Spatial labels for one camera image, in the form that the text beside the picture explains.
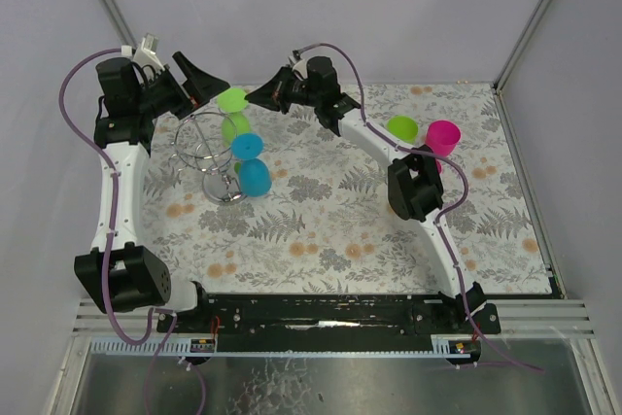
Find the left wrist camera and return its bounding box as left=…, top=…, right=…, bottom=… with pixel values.
left=121, top=33, right=164, bottom=72

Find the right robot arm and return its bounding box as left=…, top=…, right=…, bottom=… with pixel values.
left=244, top=51, right=487, bottom=322

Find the pink wine glass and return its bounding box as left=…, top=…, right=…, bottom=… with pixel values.
left=425, top=120, right=462, bottom=157

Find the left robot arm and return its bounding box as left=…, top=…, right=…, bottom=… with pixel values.
left=74, top=50, right=230, bottom=312

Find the floral tablecloth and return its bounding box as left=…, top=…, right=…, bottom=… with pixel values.
left=142, top=84, right=552, bottom=294

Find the right aluminium frame post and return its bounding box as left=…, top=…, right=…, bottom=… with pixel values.
left=492, top=0, right=554, bottom=94

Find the blue wine glass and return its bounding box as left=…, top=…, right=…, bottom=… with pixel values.
left=231, top=132, right=272, bottom=197

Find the chrome wine glass rack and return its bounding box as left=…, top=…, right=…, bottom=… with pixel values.
left=169, top=111, right=246, bottom=205

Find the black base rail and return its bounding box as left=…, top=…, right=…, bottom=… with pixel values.
left=157, top=293, right=501, bottom=338

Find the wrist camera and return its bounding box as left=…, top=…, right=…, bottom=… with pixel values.
left=289, top=50, right=308, bottom=81
left=121, top=33, right=164, bottom=72

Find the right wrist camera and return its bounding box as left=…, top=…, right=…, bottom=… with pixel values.
left=289, top=50, right=308, bottom=81

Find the white cable duct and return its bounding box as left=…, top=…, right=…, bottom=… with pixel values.
left=90, top=329, right=480, bottom=359

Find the green wine glass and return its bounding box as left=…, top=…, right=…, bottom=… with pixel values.
left=217, top=88, right=252, bottom=145
left=386, top=115, right=419, bottom=144

